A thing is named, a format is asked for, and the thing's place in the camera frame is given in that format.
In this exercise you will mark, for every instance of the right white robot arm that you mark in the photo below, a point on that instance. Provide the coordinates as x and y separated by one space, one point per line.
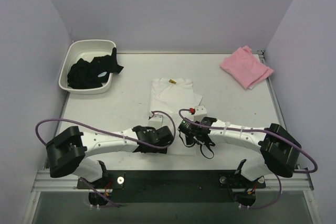
275 156

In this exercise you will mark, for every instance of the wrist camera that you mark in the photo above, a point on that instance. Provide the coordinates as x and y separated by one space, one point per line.
198 113
155 121

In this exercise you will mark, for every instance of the black t shirt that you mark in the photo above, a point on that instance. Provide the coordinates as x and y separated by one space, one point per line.
90 75

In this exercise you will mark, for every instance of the pink t shirt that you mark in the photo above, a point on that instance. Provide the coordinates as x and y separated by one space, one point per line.
245 68

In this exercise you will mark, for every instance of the aluminium front rail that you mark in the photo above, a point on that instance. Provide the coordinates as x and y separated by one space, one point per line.
43 182

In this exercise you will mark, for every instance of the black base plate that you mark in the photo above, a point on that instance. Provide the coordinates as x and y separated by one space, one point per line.
172 186

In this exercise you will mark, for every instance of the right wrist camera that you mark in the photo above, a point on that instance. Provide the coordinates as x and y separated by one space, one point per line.
198 113

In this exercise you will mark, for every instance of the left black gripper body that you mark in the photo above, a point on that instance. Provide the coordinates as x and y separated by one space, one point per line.
163 145

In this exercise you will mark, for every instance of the white plastic bin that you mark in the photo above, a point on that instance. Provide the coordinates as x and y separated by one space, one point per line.
86 50

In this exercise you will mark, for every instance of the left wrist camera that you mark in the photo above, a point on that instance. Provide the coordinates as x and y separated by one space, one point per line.
155 121

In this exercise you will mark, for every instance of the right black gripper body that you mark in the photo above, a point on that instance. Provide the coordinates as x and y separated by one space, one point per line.
189 135

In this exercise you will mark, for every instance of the white t shirt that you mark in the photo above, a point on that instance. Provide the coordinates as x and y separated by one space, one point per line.
170 98

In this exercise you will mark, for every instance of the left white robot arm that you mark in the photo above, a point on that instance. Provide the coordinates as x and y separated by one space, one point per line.
70 151

